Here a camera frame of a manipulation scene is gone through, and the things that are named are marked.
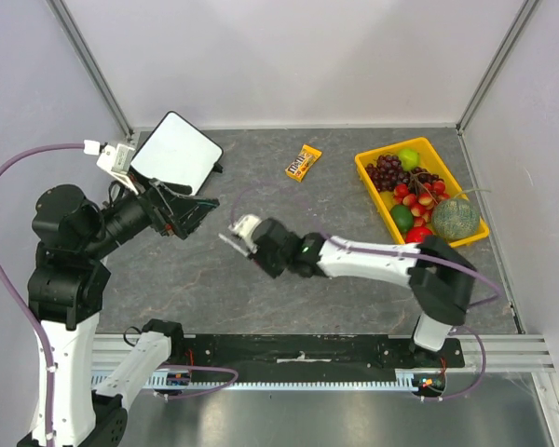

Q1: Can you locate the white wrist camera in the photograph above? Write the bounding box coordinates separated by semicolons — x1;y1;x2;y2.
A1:
218;214;262;258
83;140;139;195

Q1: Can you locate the yellow candy packet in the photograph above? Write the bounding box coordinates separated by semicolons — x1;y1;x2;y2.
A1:
285;144;322;182

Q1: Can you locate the left aluminium frame post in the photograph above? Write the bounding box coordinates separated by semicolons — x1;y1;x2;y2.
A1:
46;0;134;139

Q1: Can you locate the light green pear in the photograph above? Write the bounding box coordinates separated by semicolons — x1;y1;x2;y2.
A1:
397;147;420;171

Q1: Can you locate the yellow plastic tray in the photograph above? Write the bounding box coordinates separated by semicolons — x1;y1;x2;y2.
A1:
355;137;489;247

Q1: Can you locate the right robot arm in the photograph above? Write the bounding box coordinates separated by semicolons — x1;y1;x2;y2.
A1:
233;214;476;367

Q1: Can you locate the slotted cable duct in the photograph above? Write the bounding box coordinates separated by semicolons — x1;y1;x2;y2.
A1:
142;370;445;394

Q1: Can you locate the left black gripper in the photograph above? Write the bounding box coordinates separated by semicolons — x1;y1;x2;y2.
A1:
84;162;220;255

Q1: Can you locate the right aluminium frame post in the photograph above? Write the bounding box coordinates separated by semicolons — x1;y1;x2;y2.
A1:
456;0;540;136

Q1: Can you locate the white whiteboard black frame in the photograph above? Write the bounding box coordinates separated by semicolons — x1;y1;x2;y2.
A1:
130;111;224;196

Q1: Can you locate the purple grape bunch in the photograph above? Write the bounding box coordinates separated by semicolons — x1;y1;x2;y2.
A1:
365;155;410;193

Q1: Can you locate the green netted melon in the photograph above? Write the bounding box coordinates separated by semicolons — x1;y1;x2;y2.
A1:
431;188;490;241

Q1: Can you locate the dark green lime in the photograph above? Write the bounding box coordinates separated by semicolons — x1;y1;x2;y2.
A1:
390;204;415;235

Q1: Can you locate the red apple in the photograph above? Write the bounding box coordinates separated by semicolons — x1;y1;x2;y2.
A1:
405;226;433;244

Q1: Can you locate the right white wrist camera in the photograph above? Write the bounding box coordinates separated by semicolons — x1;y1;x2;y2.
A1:
218;214;262;258

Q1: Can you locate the aluminium frame post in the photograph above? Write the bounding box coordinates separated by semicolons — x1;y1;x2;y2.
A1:
46;0;134;139
456;0;540;136

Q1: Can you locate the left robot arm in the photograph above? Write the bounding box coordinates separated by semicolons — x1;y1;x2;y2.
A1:
20;179;219;446

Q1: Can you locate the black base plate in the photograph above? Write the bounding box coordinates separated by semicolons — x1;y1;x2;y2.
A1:
170;334;465;383

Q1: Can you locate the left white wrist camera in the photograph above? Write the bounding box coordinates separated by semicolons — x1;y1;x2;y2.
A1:
83;140;139;195

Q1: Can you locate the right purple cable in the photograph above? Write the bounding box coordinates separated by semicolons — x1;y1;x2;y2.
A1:
230;185;502;402

